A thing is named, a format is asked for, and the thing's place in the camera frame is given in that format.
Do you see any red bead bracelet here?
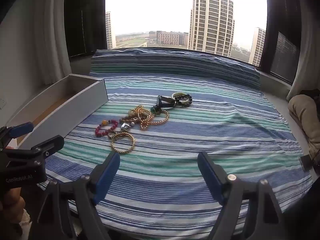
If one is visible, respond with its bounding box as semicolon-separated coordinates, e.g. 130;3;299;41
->
94;119;118;137

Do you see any white curtain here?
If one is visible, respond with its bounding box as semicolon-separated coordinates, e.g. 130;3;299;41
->
37;0;73;90
287;0;320;101

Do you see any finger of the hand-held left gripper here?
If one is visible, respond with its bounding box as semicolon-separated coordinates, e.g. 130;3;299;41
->
0;122;34;143
30;135;65;159

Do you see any gold chain necklace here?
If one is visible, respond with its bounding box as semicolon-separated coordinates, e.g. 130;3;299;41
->
127;105;170;131

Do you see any dark small object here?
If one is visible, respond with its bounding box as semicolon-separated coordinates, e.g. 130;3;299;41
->
299;155;313;172

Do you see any grey cardboard box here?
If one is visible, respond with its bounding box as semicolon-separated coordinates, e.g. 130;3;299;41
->
5;74;109;150

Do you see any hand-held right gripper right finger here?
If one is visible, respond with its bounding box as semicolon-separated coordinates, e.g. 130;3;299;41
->
197;151;288;240

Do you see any dark bead bracelet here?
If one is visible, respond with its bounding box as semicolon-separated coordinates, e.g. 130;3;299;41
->
175;94;193;107

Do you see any gold bangle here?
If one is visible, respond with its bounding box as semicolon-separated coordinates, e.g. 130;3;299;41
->
111;132;137;155

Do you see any dark window screen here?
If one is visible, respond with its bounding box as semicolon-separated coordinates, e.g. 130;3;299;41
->
64;0;108;58
259;0;303;85

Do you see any wooden bead bracelet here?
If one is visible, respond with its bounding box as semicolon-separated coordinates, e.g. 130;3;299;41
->
119;114;141;128

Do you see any person's left hand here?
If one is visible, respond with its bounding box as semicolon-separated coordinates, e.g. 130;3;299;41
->
0;189;26;213

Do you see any tall beige building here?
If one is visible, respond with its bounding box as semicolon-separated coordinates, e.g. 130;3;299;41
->
188;0;235;58

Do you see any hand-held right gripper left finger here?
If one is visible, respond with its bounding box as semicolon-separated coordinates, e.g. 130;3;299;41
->
30;151;121;240

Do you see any striped bed sheet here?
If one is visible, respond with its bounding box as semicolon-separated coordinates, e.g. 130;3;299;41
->
37;48;314;240

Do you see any dark blue wrist watch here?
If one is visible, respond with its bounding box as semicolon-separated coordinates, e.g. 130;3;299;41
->
155;95;176;110

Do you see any white jade bangle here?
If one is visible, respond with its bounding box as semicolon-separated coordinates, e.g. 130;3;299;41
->
171;92;190;105

